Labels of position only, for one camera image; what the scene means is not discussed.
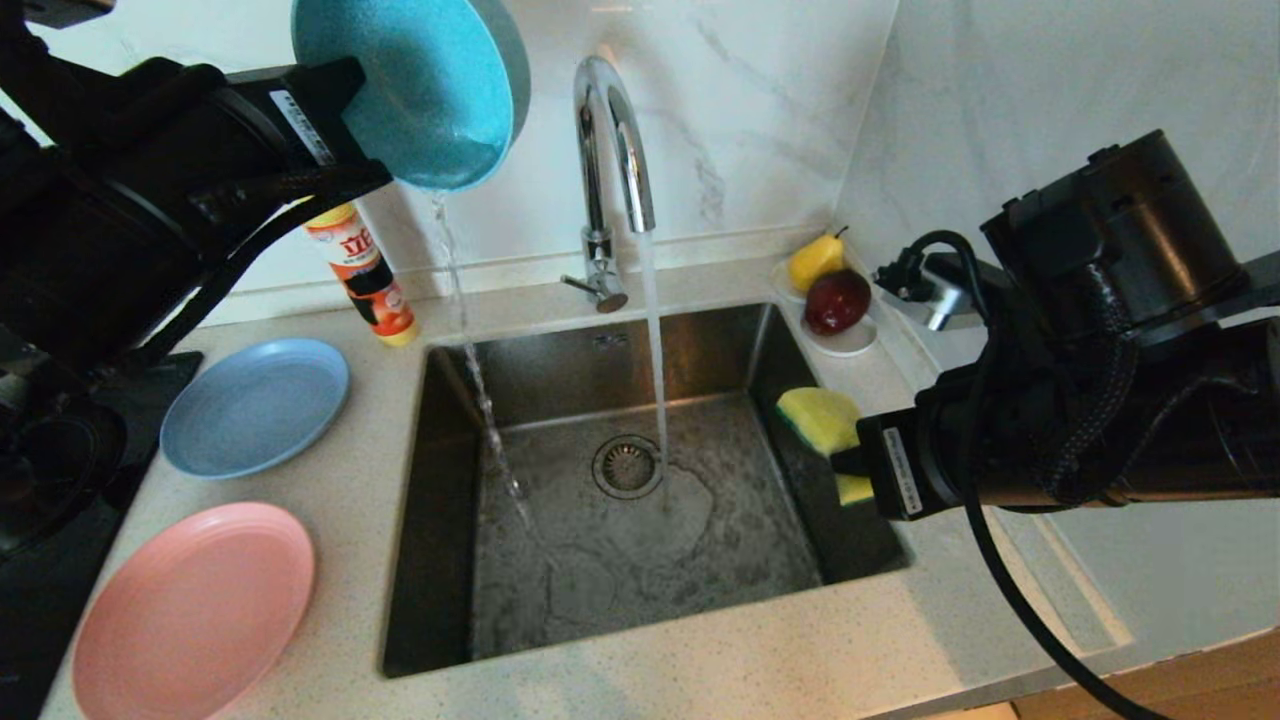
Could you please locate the yellow green sponge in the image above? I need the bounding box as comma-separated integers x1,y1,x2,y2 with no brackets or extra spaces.
776,387,876,508

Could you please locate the yellow-capped orange dish soap bottle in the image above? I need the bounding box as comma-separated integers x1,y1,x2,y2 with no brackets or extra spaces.
303,200,419,348

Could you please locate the blue plastic plate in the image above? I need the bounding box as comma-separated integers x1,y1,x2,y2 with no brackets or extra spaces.
160,338,351,479

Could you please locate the teal plastic bowl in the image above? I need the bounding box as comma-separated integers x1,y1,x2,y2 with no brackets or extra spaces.
291,0,531,193

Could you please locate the chrome gooseneck faucet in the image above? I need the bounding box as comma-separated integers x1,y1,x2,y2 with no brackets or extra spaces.
560,57,657,314

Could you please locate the stainless steel sink basin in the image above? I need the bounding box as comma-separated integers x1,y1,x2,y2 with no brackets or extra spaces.
381,303,913,679

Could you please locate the dark red apple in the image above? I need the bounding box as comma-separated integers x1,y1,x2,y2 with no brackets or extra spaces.
803,269,871,337

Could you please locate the yellow pear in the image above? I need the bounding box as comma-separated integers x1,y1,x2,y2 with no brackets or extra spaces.
787,227,848,296

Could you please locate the wooden cabinet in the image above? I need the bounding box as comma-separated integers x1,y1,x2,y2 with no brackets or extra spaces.
1010,630,1280,720

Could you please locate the thin falling water trickle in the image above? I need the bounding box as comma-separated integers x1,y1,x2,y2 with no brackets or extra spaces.
430,192,533,531

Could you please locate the pink plastic plate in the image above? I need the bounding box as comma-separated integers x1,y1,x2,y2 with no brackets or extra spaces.
72,502,317,720

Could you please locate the black induction cooktop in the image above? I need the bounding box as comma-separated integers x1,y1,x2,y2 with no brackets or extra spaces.
0,352,204,720

